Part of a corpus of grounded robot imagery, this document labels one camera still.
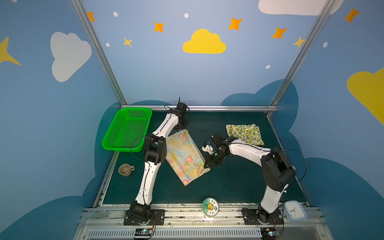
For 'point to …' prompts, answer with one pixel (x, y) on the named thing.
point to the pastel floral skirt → (185, 156)
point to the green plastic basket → (129, 131)
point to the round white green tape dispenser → (210, 207)
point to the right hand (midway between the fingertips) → (205, 165)
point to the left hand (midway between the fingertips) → (186, 126)
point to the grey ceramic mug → (125, 169)
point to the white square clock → (294, 210)
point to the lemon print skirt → (250, 133)
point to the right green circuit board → (268, 233)
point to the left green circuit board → (143, 232)
